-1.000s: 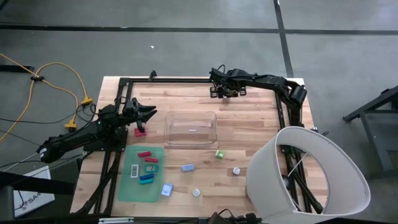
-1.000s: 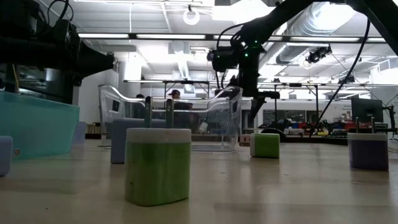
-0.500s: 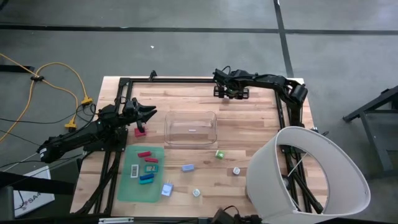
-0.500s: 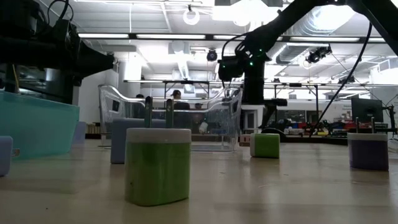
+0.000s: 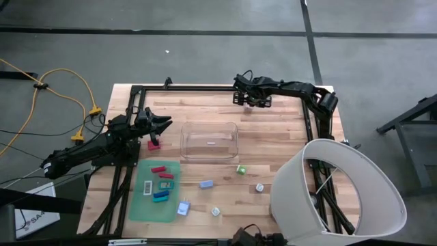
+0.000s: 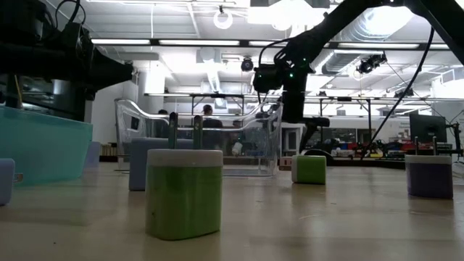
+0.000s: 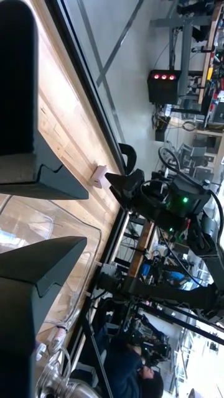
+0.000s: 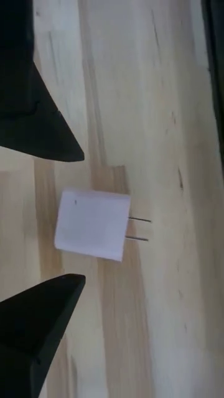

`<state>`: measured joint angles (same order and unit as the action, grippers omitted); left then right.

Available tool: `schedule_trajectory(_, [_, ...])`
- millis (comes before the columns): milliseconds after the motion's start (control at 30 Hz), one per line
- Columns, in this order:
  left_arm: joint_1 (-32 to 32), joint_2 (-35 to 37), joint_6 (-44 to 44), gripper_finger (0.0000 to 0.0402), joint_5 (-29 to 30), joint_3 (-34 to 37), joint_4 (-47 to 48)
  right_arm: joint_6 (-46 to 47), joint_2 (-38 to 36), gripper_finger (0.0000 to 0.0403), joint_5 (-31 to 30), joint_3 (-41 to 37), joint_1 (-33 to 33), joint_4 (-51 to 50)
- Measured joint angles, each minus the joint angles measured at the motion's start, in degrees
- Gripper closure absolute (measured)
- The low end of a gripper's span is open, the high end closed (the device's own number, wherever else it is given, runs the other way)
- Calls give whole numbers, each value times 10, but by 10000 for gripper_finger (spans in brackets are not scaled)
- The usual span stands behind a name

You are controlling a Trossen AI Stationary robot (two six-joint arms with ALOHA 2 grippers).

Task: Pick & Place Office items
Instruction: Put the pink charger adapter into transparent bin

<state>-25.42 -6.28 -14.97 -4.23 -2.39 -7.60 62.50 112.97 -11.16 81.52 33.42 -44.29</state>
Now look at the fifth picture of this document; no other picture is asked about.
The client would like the teal translucent tray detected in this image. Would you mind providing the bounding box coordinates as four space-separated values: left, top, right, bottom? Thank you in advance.
128 159 182 224

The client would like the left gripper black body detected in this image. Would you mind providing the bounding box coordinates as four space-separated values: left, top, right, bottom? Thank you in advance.
135 108 160 146

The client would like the black flat bar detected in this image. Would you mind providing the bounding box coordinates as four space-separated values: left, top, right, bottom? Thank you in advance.
0 70 38 81

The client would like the black metal beam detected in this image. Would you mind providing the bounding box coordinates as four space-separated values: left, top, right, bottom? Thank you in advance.
0 187 83 215

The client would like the white lamp shade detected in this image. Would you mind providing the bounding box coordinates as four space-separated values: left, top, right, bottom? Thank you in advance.
269 138 408 246

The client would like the black gadget with cables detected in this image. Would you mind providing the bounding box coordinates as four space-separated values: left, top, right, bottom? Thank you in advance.
231 223 288 246

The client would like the silver metal bracket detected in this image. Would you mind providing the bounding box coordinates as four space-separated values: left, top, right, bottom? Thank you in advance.
107 238 148 246

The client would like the thin black cable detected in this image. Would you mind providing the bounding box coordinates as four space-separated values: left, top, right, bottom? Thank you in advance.
0 141 47 161
0 128 86 137

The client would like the clear plastic bin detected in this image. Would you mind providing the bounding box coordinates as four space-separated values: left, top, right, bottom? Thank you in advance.
180 122 240 161

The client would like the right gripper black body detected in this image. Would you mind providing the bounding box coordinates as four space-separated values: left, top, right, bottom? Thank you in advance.
233 73 274 108

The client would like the black metal stand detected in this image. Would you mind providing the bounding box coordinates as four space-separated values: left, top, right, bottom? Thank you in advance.
375 92 437 198

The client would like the white printed box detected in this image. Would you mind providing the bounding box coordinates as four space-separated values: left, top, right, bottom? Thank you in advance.
14 182 61 240

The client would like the yellow extension cable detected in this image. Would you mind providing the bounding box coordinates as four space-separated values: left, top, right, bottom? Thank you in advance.
33 67 103 115
0 57 86 159

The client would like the white cable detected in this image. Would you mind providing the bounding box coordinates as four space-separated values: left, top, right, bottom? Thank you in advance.
0 167 45 189

